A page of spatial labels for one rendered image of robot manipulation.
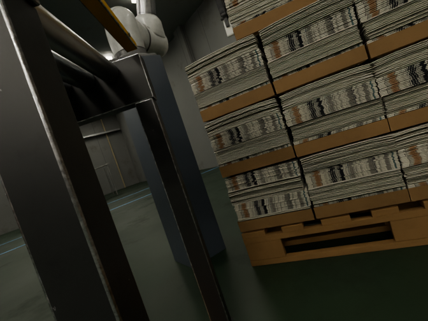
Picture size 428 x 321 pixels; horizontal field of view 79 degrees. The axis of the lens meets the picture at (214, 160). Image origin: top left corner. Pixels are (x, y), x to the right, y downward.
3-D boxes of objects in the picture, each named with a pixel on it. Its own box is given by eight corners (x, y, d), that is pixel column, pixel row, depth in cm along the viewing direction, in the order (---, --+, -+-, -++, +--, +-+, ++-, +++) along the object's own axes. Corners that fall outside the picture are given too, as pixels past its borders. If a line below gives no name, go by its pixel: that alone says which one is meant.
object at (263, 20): (242, 51, 108) (238, 41, 108) (313, 21, 100) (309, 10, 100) (235, 40, 93) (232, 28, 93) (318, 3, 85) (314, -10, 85)
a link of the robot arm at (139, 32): (106, 58, 123) (90, 13, 122) (132, 64, 140) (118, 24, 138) (131, 42, 116) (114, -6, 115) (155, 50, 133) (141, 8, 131)
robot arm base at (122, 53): (104, 76, 128) (99, 64, 127) (145, 71, 140) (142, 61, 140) (112, 58, 113) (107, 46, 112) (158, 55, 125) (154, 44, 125)
